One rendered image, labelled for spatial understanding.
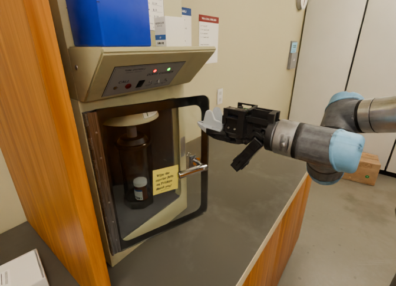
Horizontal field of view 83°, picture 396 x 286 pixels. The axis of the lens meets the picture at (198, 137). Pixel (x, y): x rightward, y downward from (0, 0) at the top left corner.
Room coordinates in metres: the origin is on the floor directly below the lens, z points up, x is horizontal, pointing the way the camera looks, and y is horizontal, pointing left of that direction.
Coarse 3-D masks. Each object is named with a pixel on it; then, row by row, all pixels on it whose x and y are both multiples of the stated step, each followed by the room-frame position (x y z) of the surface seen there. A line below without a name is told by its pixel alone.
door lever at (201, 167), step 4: (196, 160) 0.57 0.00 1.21; (196, 164) 0.58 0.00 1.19; (200, 164) 0.55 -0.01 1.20; (204, 164) 0.54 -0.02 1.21; (192, 168) 0.52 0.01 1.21; (196, 168) 0.52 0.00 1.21; (200, 168) 0.53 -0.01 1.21; (204, 168) 0.53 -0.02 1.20; (180, 172) 0.50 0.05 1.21; (184, 172) 0.50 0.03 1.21; (188, 172) 0.51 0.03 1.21; (192, 172) 0.51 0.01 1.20; (196, 172) 0.52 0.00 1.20; (180, 176) 0.49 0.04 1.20; (184, 176) 0.50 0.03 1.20
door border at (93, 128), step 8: (96, 112) 0.45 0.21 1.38; (88, 120) 0.44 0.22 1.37; (96, 120) 0.44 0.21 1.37; (88, 128) 0.43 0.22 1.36; (96, 128) 0.44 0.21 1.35; (88, 136) 0.43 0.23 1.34; (96, 136) 0.44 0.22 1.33; (96, 144) 0.44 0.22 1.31; (96, 152) 0.44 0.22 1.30; (96, 160) 0.44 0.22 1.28; (104, 160) 0.45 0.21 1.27; (104, 168) 0.44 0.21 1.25; (96, 176) 0.43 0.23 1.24; (104, 176) 0.44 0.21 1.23; (104, 184) 0.44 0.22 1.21; (104, 192) 0.44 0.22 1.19; (104, 200) 0.44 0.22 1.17; (112, 200) 0.45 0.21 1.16; (104, 208) 0.43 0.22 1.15; (112, 208) 0.44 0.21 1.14; (104, 216) 0.43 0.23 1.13; (112, 216) 0.44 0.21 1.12; (112, 224) 0.44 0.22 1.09; (112, 232) 0.44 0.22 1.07; (112, 240) 0.44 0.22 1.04; (120, 248) 0.45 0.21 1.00
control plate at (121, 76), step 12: (120, 72) 0.43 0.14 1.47; (132, 72) 0.45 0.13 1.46; (144, 72) 0.48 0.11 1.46; (156, 72) 0.51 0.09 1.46; (168, 72) 0.54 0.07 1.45; (108, 84) 0.43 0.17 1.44; (120, 84) 0.45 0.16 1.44; (132, 84) 0.48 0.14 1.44; (144, 84) 0.51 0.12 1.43; (156, 84) 0.55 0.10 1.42; (168, 84) 0.59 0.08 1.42
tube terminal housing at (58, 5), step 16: (48, 0) 0.46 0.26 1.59; (64, 0) 0.45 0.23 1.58; (176, 0) 0.67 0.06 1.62; (64, 16) 0.44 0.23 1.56; (176, 16) 0.67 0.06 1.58; (64, 32) 0.44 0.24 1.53; (64, 48) 0.44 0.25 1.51; (64, 64) 0.45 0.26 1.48; (128, 96) 0.53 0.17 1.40; (144, 96) 0.57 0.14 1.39; (160, 96) 0.61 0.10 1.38; (176, 96) 0.66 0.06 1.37; (80, 112) 0.44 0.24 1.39; (80, 128) 0.45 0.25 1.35; (80, 144) 0.46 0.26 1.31; (96, 192) 0.44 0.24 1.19; (96, 208) 0.45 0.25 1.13; (112, 256) 0.44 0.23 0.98
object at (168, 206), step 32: (192, 96) 0.58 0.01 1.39; (128, 128) 0.48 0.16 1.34; (160, 128) 0.52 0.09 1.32; (192, 128) 0.57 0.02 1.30; (128, 160) 0.47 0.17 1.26; (160, 160) 0.52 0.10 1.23; (192, 160) 0.57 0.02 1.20; (128, 192) 0.47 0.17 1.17; (192, 192) 0.57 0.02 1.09; (128, 224) 0.46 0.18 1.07; (160, 224) 0.51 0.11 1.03
